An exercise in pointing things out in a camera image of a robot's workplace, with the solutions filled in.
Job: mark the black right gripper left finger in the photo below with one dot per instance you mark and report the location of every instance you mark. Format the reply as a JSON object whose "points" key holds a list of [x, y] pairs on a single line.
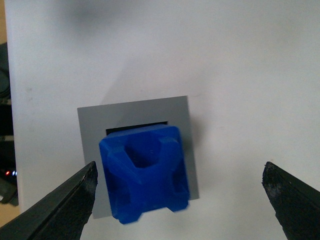
{"points": [[60, 215]]}

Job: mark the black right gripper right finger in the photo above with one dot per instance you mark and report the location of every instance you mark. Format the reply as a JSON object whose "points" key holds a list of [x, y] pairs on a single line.
{"points": [[296, 204]]}

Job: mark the blue plastic part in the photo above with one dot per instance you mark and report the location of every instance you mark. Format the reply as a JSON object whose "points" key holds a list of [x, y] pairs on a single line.
{"points": [[144, 170]]}

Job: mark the gray square base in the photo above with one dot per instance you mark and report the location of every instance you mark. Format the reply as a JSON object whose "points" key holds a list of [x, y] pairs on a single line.
{"points": [[94, 121]]}

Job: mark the black electronic device with lights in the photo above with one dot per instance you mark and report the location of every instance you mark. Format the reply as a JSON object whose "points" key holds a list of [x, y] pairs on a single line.
{"points": [[8, 171]]}

